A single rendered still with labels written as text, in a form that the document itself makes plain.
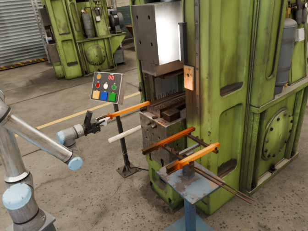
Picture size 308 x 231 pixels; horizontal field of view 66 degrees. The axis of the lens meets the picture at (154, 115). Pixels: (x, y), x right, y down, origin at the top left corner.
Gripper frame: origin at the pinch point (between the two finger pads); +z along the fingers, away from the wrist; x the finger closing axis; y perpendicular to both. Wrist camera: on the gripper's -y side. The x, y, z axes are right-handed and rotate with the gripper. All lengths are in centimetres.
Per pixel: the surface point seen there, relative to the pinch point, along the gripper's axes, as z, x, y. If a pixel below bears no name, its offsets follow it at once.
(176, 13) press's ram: 61, 12, -61
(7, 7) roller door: 60, -800, -76
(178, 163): 10, 66, 10
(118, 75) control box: 36, -46, -11
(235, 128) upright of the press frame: 92, 44, 33
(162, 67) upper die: 49, 7, -25
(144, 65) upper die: 42, -8, -26
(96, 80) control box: 23, -68, -6
